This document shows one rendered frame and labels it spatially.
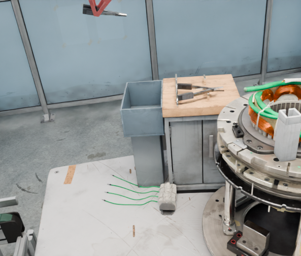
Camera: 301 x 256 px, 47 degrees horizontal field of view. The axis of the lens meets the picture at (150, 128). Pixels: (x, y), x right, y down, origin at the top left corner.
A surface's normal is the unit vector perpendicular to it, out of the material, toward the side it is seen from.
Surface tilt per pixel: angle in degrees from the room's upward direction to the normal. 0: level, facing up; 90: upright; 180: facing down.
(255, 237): 90
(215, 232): 0
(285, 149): 90
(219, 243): 0
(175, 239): 0
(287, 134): 90
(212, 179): 90
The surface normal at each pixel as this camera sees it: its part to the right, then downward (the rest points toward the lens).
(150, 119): -0.04, 0.53
